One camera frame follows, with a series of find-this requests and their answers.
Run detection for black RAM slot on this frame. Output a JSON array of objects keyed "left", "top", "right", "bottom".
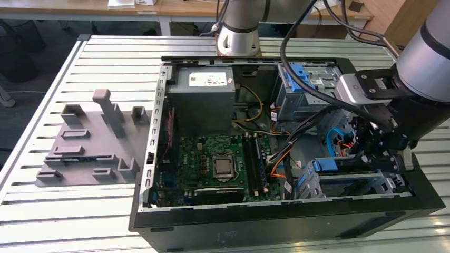
[{"left": 242, "top": 133, "right": 259, "bottom": 197}]

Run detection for hard disk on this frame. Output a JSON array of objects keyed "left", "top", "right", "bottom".
[{"left": 311, "top": 155, "right": 379, "bottom": 174}]

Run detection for blue drive latch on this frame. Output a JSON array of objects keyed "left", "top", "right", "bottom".
[{"left": 283, "top": 64, "right": 315, "bottom": 93}]

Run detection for yellow power wires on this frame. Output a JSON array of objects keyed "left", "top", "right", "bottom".
[{"left": 234, "top": 84, "right": 265, "bottom": 123}]

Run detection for metal disk bay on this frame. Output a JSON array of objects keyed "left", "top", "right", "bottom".
[{"left": 295, "top": 158, "right": 413, "bottom": 200}]

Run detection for black wire bundle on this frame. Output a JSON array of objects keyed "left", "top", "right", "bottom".
[{"left": 270, "top": 101, "right": 353, "bottom": 164}]

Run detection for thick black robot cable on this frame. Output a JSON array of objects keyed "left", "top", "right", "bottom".
[{"left": 281, "top": 0, "right": 401, "bottom": 130}]

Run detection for wooden desk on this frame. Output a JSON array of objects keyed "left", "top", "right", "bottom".
[{"left": 0, "top": 0, "right": 374, "bottom": 40}]

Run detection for black open PC case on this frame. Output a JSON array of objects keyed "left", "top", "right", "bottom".
[{"left": 127, "top": 55, "right": 446, "bottom": 252}]

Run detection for white box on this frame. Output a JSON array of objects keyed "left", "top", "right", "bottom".
[{"left": 107, "top": 0, "right": 136, "bottom": 10}]

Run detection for black graphics card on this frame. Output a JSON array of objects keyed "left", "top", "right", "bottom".
[{"left": 193, "top": 186, "right": 246, "bottom": 205}]

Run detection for blue data wire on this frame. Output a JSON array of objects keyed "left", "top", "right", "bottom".
[{"left": 325, "top": 125, "right": 343, "bottom": 159}]

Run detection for metal optical drive cage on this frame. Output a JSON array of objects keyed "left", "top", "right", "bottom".
[{"left": 274, "top": 63, "right": 355, "bottom": 122}]

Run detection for orange yellow wire bundle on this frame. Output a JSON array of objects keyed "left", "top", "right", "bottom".
[{"left": 269, "top": 147, "right": 297, "bottom": 180}]

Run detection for green motherboard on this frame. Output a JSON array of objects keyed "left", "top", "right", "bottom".
[{"left": 154, "top": 133, "right": 286, "bottom": 206}]

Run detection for grey power supply unit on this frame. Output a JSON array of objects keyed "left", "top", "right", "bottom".
[{"left": 165, "top": 66, "right": 237, "bottom": 135}]

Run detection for grey parts rack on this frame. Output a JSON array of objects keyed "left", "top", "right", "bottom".
[{"left": 35, "top": 89, "right": 154, "bottom": 188}]

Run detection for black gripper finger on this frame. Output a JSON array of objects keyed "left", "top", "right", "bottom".
[
  {"left": 350, "top": 115, "right": 386, "bottom": 169},
  {"left": 373, "top": 154, "right": 405, "bottom": 174}
]

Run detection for green RAM stick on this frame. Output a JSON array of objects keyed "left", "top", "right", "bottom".
[{"left": 59, "top": 157, "right": 110, "bottom": 162}]

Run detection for silver CPU in socket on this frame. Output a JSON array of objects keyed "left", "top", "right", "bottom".
[{"left": 210, "top": 151, "right": 237, "bottom": 182}]

